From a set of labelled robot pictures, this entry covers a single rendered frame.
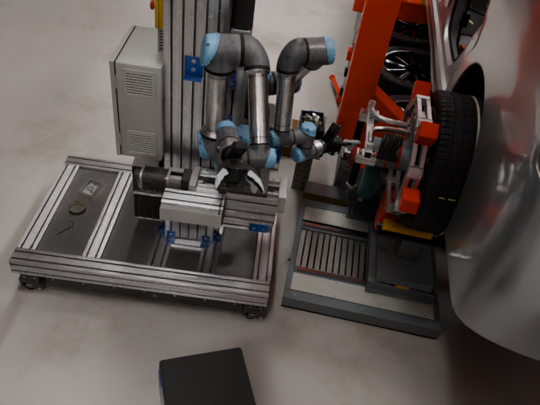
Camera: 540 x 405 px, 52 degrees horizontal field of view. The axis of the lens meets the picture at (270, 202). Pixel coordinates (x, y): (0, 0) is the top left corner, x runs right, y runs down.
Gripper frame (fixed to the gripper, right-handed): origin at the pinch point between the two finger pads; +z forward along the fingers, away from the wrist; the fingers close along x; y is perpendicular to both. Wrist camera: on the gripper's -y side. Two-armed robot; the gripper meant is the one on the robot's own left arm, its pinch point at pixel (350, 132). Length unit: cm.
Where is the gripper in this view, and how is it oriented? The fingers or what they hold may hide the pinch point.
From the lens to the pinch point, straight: 276.6
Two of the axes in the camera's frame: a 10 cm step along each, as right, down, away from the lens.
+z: 8.1, -3.2, 5.0
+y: -1.2, 7.3, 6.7
